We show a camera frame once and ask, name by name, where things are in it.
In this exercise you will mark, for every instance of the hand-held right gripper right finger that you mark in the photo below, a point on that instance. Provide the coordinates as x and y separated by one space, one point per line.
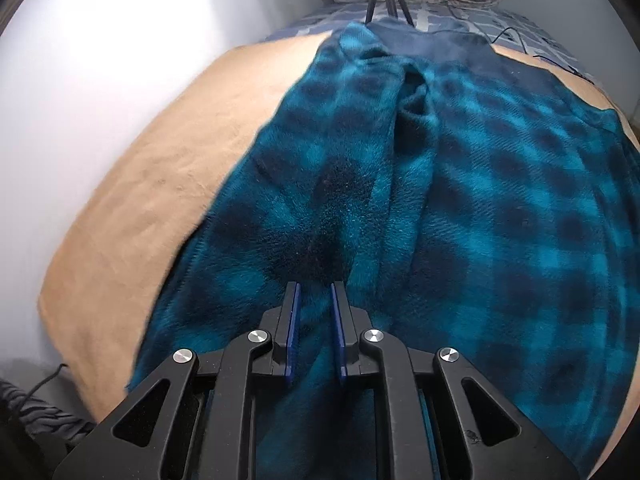
339 331

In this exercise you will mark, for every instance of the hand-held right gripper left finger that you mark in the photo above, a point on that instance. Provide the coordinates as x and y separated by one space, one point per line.
292 331

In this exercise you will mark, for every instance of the teal plaid fleece garment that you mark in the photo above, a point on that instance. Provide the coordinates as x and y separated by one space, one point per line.
475 200

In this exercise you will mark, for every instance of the tan blanket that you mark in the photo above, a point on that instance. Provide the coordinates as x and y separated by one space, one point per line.
150 185

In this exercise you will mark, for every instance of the grey striped cloth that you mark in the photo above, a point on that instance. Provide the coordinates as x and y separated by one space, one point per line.
40 415

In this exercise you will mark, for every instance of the blue patterned bed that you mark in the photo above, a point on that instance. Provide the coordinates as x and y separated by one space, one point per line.
500 22

